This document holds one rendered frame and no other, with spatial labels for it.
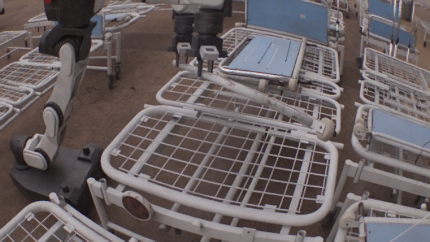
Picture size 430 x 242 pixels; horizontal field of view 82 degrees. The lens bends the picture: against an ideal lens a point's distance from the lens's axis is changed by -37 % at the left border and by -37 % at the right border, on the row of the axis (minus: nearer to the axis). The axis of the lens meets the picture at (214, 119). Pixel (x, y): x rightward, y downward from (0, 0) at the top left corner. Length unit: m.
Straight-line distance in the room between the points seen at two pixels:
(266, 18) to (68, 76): 1.88
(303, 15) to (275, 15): 0.25
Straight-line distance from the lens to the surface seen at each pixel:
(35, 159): 1.81
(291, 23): 2.81
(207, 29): 1.04
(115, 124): 2.51
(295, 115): 0.94
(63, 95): 1.48
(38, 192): 1.79
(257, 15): 2.85
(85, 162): 1.86
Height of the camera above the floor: 1.28
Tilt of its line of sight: 31 degrees down
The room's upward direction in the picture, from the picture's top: 2 degrees clockwise
